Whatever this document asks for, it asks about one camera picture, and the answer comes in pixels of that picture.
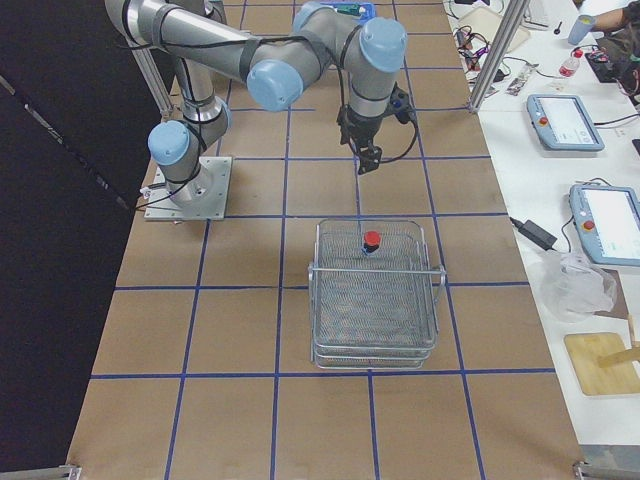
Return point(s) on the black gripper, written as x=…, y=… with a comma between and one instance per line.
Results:
x=361, y=129

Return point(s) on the red emergency stop button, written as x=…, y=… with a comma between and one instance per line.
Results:
x=371, y=242

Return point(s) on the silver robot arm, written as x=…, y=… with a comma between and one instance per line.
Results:
x=276, y=71

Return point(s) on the blue plastic tray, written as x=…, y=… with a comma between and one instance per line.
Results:
x=368, y=9

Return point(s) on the black power adapter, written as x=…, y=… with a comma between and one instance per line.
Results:
x=535, y=233

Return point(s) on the far teach pendant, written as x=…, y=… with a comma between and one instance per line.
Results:
x=562, y=123

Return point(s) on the teach pendant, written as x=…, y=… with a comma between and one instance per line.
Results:
x=562, y=123
x=607, y=223

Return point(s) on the red cap plastic bottle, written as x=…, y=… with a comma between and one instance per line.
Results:
x=571, y=65

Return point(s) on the clear plastic bag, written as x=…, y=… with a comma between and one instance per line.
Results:
x=573, y=288

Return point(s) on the near teach pendant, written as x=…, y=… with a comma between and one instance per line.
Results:
x=607, y=223

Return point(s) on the blue paper cup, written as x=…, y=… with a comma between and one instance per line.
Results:
x=581, y=27

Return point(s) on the wooden cutting board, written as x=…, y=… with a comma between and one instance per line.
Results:
x=602, y=363

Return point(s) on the wire mesh shelf basket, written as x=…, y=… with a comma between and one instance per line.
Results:
x=373, y=311

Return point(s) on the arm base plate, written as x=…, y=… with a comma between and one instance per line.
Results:
x=205, y=197

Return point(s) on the aluminium frame post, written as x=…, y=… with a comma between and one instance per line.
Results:
x=502, y=39

